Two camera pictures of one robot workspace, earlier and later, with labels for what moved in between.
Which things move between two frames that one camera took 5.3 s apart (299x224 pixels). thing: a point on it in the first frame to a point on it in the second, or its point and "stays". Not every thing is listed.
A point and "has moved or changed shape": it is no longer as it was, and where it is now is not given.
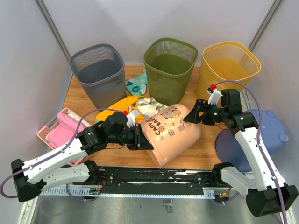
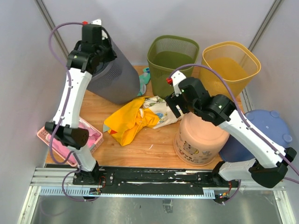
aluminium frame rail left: (44, 9) stays
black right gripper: (201, 105) to (172, 101)
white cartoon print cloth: (149, 107) to (159, 106)
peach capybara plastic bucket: (169, 134) to (198, 142)
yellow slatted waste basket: (226, 61) stays
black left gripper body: (130, 137) to (105, 51)
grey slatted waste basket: (101, 68) has moved or changed shape
